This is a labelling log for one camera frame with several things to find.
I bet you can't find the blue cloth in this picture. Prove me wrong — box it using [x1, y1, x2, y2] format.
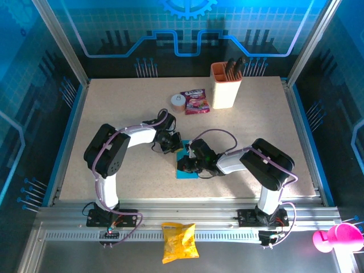
[175, 139, 199, 180]

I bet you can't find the small tin can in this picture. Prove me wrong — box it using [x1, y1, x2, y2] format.
[169, 94, 187, 114]

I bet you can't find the purple candy bag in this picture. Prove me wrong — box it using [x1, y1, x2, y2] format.
[180, 88, 210, 115]

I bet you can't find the cream orange knife block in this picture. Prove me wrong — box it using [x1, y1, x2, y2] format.
[210, 62, 243, 110]

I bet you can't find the yellow chip bag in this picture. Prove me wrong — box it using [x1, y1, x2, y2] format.
[160, 222, 200, 264]

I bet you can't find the pink plastic object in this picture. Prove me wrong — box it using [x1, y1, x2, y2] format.
[312, 222, 364, 253]

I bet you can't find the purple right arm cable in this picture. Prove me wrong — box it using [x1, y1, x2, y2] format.
[191, 129, 299, 250]

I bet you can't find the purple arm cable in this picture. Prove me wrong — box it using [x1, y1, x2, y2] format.
[92, 109, 171, 250]
[191, 129, 299, 250]

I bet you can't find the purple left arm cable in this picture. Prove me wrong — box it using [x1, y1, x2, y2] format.
[92, 109, 171, 250]

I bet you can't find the aluminium mounting rail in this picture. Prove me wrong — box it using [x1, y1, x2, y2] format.
[35, 198, 342, 228]

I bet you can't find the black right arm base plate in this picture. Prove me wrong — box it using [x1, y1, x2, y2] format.
[237, 208, 289, 228]

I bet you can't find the slotted grey cable duct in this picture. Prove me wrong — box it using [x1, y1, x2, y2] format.
[44, 229, 262, 243]

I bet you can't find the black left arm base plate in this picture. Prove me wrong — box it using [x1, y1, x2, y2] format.
[86, 208, 139, 228]

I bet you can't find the black handled knife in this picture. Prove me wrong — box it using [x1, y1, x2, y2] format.
[233, 55, 247, 79]
[224, 57, 235, 80]

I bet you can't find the aluminium table side rail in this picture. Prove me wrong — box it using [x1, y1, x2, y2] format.
[47, 79, 91, 207]
[280, 77, 336, 207]

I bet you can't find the aluminium frame post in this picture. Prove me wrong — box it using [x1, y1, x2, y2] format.
[31, 0, 91, 88]
[286, 0, 344, 88]

